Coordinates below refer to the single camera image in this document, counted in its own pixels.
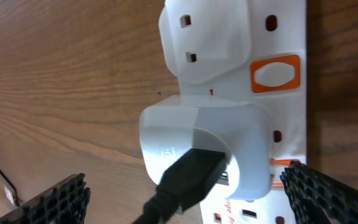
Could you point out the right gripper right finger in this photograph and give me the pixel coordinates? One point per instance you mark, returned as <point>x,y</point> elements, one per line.
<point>315,197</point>

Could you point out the white USB charger plug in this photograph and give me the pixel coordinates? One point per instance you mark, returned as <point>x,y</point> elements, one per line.
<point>207,149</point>

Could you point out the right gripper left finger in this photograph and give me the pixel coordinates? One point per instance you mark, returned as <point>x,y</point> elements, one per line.
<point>64,203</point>

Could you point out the white power strip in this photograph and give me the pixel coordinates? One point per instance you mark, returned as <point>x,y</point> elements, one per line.
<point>241,69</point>

